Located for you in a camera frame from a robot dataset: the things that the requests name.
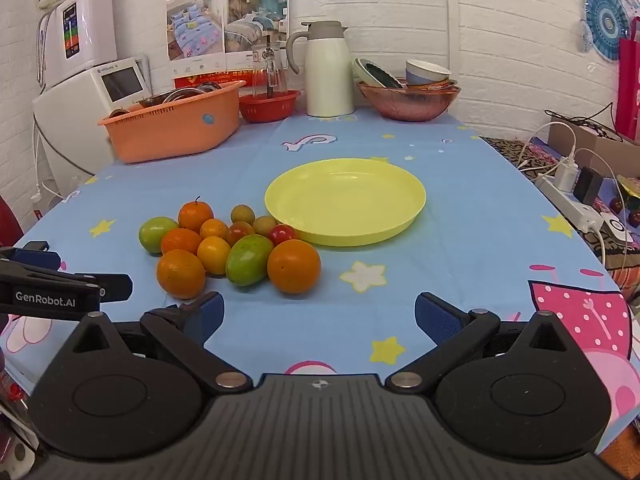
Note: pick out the white water purifier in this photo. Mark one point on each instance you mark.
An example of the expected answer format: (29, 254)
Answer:
(85, 30)

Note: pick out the small red fruit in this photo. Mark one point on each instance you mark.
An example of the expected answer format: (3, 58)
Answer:
(283, 233)

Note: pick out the white appliance with screen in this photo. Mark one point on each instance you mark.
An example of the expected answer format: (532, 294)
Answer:
(70, 115)

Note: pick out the red plastic basket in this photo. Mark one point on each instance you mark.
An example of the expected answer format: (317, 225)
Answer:
(270, 106)

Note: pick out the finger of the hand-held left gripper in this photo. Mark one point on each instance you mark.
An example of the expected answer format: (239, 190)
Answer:
(37, 260)
(112, 287)

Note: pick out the orange with stem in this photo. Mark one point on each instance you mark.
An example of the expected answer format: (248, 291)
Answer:
(195, 215)

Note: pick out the medium orange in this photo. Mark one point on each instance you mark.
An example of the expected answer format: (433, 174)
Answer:
(179, 241)

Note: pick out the brown longan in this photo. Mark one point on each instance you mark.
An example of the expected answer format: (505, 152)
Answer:
(242, 213)
(263, 223)

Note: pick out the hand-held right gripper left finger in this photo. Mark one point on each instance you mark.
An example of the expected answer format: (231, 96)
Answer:
(209, 316)

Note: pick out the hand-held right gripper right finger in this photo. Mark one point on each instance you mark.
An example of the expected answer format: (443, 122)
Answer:
(433, 316)

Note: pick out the cardboard box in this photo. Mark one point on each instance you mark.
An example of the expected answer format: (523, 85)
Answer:
(595, 146)

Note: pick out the blue printed tablecloth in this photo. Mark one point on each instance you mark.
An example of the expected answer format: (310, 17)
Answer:
(450, 240)

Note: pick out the blue round wall fan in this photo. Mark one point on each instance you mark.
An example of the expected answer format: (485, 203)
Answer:
(606, 19)

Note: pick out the wall calendar poster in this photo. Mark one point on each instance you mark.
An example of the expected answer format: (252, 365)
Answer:
(227, 15)

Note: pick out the large orange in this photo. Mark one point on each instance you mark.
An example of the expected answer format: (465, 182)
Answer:
(294, 266)
(181, 274)

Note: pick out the reddish brown fruit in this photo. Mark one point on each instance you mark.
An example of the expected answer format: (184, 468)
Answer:
(238, 231)

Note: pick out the black power adapter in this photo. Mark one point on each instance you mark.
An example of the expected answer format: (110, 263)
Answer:
(588, 185)

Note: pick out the leopard print cloth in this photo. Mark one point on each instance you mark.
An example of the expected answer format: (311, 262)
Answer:
(515, 152)

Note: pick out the small white round device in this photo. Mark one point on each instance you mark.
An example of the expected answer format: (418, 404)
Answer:
(616, 225)

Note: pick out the white charger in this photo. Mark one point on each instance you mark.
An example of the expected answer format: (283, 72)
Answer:
(566, 172)

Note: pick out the orange plastic basket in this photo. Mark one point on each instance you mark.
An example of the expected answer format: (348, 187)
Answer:
(170, 127)

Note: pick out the yellow plastic plate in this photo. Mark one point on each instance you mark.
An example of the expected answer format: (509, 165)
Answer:
(345, 200)

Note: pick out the small green mango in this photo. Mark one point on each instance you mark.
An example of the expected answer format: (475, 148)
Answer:
(156, 234)

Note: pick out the pink glass bowl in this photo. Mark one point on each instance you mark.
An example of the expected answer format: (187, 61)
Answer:
(407, 102)

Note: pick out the metal bowls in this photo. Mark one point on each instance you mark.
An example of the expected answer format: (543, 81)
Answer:
(175, 95)

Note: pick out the red gift bag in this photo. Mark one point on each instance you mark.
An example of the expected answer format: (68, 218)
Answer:
(629, 85)

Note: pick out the white power strip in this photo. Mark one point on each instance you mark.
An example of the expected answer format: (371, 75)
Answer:
(575, 206)

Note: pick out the white blue bowl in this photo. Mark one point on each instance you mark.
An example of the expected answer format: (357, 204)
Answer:
(425, 74)

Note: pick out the white thermos jug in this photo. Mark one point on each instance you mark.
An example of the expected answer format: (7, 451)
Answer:
(327, 70)

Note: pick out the green rimmed bowl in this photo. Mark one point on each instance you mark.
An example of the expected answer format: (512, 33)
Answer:
(372, 72)

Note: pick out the large green mango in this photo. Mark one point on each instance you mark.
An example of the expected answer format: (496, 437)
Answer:
(249, 260)

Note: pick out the small orange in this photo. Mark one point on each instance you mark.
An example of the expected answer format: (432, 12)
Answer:
(214, 228)
(214, 256)

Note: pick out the glass pitcher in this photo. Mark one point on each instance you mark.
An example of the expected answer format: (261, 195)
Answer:
(270, 72)

